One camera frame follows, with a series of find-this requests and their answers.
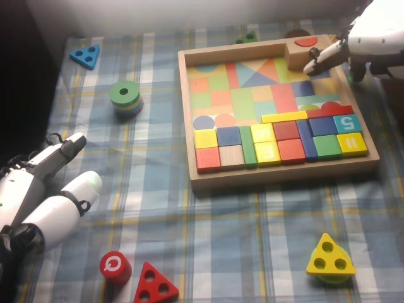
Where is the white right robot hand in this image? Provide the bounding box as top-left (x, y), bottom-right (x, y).
top-left (302, 0), bottom-right (404, 83)

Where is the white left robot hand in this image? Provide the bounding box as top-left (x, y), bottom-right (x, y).
top-left (0, 132), bottom-right (104, 251)

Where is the natural wood arch block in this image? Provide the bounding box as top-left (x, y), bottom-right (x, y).
top-left (285, 34), bottom-right (332, 72)

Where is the red half-cylinder block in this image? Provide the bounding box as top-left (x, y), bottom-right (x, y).
top-left (294, 37), bottom-right (319, 47)

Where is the red triangle block with holes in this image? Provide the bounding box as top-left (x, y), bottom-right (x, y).
top-left (134, 261), bottom-right (180, 303)

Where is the green triangle block with holes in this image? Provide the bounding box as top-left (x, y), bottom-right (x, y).
top-left (235, 31), bottom-right (258, 45)

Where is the blue triangle block with holes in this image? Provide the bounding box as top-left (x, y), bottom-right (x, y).
top-left (69, 44), bottom-right (101, 71)

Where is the yellow triangle block with holes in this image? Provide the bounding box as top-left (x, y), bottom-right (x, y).
top-left (306, 232), bottom-right (357, 276)

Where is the dark brown wooden furniture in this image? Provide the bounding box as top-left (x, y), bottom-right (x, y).
top-left (367, 58), bottom-right (404, 127)

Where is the red cylinder with letter Q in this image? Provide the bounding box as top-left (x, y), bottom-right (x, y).
top-left (100, 251), bottom-right (133, 285)

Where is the dark brown round disc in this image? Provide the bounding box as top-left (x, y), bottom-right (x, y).
top-left (283, 28), bottom-right (312, 39)

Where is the blue plaid tablecloth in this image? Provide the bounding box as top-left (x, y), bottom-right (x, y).
top-left (15, 18), bottom-right (404, 303)

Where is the square wooden tray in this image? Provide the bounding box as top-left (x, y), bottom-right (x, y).
top-left (177, 34), bottom-right (379, 191)

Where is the light green round disc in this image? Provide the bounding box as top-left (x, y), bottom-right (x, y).
top-left (315, 249), bottom-right (354, 285)

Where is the blue wooden ring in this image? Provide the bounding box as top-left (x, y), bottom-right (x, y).
top-left (113, 100), bottom-right (145, 116)

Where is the yellow wooden ring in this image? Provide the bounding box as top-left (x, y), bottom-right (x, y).
top-left (110, 94), bottom-right (143, 111)

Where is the green wooden ring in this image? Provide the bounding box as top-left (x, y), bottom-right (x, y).
top-left (109, 81), bottom-right (140, 107)

